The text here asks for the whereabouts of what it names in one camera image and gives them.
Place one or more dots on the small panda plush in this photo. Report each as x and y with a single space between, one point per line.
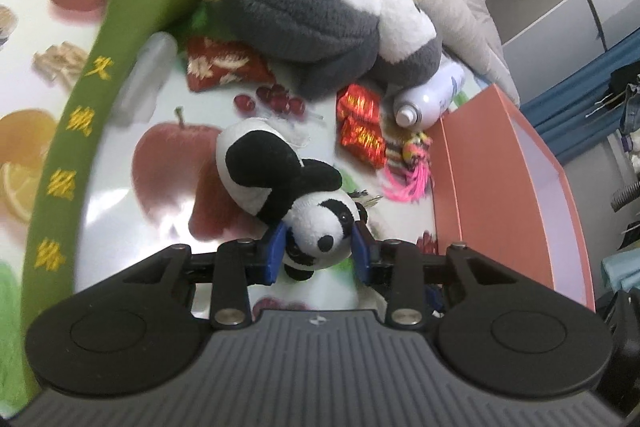
310 217

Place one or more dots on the fruit print plastic mat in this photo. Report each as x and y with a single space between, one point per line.
150 157

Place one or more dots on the pink tassel toy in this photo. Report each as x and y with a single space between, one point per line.
410 177

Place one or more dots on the blue curtain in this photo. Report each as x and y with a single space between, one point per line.
565 117

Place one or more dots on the white spray bottle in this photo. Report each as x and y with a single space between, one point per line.
430 99

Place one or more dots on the grey penguin plush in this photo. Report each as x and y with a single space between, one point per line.
300 7

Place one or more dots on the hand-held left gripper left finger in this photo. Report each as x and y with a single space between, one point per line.
275 252

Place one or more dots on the red embroidered pouch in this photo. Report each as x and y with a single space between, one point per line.
225 64

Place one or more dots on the orange cardboard box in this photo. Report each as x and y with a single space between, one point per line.
480 187

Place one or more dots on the green fabric massage hammer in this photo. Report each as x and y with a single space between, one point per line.
90 107

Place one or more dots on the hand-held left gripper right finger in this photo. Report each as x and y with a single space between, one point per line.
360 252

